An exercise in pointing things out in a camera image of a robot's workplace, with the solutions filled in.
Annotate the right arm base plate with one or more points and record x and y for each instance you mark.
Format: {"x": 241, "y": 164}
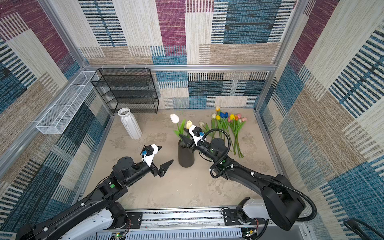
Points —
{"x": 233, "y": 217}

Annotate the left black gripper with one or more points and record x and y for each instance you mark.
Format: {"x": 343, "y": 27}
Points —
{"x": 162, "y": 169}

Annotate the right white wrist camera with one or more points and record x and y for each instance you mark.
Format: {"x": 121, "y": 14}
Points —
{"x": 196, "y": 133}

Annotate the white ribbed ceramic vase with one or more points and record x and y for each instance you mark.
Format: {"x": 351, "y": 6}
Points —
{"x": 130, "y": 123}

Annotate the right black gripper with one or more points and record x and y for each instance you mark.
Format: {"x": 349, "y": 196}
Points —
{"x": 192, "y": 146}

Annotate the blue tulip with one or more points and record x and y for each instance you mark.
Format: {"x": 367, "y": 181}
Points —
{"x": 224, "y": 115}

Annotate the aluminium rail with cable duct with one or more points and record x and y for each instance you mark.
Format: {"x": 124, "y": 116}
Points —
{"x": 201, "y": 224}

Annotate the black cylindrical vase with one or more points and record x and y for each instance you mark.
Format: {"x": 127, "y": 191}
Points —
{"x": 186, "y": 158}

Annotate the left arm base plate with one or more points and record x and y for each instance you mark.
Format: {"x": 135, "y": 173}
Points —
{"x": 129, "y": 220}

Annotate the light pink tulip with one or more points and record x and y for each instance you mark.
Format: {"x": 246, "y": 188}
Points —
{"x": 243, "y": 119}

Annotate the white wire mesh basket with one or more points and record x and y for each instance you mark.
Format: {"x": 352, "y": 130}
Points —
{"x": 58, "y": 117}

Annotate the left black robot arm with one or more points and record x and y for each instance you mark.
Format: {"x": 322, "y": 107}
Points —
{"x": 100, "y": 209}

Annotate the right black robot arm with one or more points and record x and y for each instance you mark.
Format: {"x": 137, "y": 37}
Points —
{"x": 284, "y": 204}

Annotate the orange yellow tulip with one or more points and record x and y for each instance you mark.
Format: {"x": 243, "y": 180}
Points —
{"x": 232, "y": 127}

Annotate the black wire shelf rack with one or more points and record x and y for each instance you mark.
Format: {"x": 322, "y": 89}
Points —
{"x": 132, "y": 88}

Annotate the cream white tulip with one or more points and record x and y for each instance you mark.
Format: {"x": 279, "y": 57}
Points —
{"x": 189, "y": 124}

